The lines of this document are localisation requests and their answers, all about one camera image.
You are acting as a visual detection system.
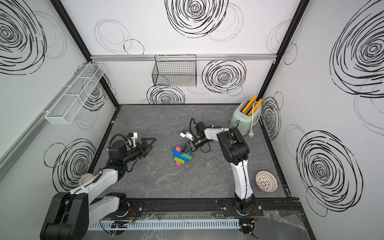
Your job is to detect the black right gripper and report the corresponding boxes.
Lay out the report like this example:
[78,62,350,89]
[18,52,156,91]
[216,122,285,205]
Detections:
[180,137,210,155]

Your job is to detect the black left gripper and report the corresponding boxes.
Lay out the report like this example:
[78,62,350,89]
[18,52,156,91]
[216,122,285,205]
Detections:
[122,138,155,165]

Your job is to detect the dark green long lego brick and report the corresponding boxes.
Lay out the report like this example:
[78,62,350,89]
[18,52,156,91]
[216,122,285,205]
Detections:
[182,154,192,160]

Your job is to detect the blue long lego brick front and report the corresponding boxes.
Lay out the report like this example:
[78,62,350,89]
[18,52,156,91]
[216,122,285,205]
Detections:
[172,149,189,162]

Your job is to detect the lime green long lego brick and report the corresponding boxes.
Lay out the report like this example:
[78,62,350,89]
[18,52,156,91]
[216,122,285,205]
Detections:
[174,157,185,164]

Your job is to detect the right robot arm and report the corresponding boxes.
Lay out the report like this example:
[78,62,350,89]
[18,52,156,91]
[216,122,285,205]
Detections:
[181,122,256,216]

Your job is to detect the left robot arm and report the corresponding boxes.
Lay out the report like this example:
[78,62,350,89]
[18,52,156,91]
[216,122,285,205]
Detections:
[40,134,156,240]

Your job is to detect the mint green toaster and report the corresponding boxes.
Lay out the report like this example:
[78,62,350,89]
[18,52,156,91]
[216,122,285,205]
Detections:
[230,100,261,136]

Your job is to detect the beige plastic cup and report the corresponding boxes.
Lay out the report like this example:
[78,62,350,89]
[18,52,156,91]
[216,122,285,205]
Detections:
[79,173,95,186]

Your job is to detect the orange toast slice right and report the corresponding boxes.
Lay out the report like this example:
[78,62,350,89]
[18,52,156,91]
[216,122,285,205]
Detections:
[247,99,263,117]

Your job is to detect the white sink strainer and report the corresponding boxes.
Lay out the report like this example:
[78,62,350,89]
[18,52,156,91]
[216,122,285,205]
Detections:
[255,171,278,193]

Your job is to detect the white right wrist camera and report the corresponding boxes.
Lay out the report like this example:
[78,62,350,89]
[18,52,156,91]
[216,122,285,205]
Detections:
[180,129,195,141]

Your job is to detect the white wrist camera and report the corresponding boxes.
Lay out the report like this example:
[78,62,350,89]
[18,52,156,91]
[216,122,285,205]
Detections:
[180,129,195,141]
[128,132,138,148]

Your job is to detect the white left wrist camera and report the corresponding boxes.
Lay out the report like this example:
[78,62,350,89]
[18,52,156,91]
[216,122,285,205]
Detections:
[128,132,138,148]

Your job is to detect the white power cable with plug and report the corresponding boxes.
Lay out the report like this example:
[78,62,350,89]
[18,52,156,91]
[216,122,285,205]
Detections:
[248,101,262,138]

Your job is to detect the black wire basket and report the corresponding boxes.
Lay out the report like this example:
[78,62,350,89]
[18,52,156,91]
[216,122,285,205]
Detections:
[152,55,197,87]

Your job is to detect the grey slotted cable duct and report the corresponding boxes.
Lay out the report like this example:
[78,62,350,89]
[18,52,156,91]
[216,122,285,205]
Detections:
[88,219,241,232]

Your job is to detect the white wire shelf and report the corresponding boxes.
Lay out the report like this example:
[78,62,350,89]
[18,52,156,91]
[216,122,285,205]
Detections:
[45,63,106,125]

